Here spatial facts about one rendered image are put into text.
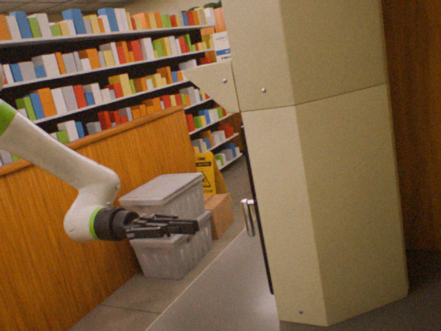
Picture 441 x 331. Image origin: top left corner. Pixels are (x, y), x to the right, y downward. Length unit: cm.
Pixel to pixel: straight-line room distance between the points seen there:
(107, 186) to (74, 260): 189
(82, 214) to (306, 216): 65
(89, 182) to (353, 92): 78
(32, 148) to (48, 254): 180
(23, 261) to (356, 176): 233
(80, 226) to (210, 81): 59
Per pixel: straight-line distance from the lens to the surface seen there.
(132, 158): 360
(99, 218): 123
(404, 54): 116
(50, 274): 307
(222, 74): 88
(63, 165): 131
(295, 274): 97
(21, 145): 129
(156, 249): 333
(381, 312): 105
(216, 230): 387
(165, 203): 313
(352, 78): 89
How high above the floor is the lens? 153
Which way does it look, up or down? 14 degrees down
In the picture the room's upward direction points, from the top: 12 degrees counter-clockwise
